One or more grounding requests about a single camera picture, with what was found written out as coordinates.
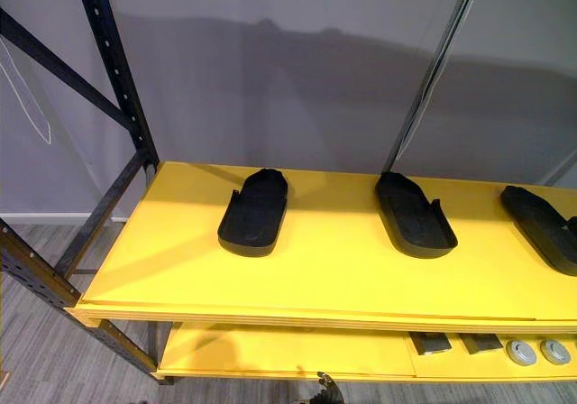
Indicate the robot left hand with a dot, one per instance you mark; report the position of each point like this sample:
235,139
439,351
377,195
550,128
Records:
328,390

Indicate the yellow lower shelf board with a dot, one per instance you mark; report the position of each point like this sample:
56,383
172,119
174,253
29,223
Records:
288,354

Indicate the yellow shelf board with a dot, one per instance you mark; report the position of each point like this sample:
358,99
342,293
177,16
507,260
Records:
288,354
324,250

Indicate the grey metal square block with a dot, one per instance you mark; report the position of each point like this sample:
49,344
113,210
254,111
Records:
481,344
431,345

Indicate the black plastic sole-shaped housing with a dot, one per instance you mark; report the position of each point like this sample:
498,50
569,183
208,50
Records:
412,217
541,226
252,217

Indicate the round silver metal disc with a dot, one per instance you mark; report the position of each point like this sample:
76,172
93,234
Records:
555,352
521,353

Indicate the dark steel rack back post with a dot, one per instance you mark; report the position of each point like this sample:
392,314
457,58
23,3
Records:
433,70

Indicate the dark steel shelf rack frame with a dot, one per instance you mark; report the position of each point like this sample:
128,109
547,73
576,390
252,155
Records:
108,106

